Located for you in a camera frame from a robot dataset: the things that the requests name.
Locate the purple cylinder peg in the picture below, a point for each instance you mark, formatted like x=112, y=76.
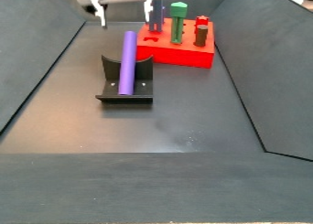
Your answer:
x=128, y=64

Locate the red foam peg board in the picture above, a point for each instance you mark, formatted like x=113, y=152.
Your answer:
x=154, y=44

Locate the blue-grey tall rectangular peg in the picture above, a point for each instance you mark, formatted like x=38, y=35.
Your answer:
x=157, y=16

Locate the green tall peg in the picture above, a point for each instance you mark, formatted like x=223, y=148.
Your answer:
x=179, y=12

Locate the red star peg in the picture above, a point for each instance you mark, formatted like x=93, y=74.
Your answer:
x=201, y=23

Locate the brown hexagonal peg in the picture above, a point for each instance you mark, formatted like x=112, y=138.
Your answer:
x=200, y=42

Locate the black curved cradle stand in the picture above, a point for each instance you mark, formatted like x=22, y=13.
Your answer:
x=142, y=95

